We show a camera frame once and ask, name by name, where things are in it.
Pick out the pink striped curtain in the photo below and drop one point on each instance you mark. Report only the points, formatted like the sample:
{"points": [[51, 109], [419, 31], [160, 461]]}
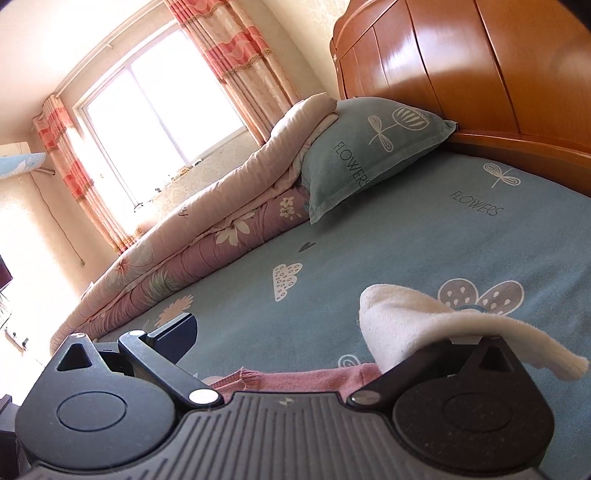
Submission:
{"points": [[240, 60], [78, 175]]}

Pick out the pink floral quilt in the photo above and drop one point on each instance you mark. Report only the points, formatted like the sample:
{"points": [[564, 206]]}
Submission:
{"points": [[207, 230]]}

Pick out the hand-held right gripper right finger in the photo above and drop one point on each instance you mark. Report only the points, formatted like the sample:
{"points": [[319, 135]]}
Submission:
{"points": [[415, 364]]}

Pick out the blue floral bedsheet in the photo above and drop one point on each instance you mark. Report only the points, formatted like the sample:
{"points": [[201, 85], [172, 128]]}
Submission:
{"points": [[369, 240]]}

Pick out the pink and cream knit sweater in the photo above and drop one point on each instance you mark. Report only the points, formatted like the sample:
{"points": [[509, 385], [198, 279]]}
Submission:
{"points": [[392, 318]]}

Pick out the window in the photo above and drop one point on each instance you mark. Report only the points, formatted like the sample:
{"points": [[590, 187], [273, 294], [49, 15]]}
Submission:
{"points": [[161, 115]]}

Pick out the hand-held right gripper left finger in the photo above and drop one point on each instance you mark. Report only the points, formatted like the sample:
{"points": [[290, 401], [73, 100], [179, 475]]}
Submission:
{"points": [[178, 332]]}

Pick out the air conditioner with floral cover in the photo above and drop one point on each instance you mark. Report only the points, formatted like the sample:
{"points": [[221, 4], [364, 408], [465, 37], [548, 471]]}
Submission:
{"points": [[18, 164]]}

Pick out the teal flower print pillow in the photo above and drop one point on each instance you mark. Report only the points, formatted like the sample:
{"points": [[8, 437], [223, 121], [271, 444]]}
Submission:
{"points": [[369, 152]]}

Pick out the wooden headboard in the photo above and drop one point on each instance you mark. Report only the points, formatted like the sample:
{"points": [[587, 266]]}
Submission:
{"points": [[461, 60]]}

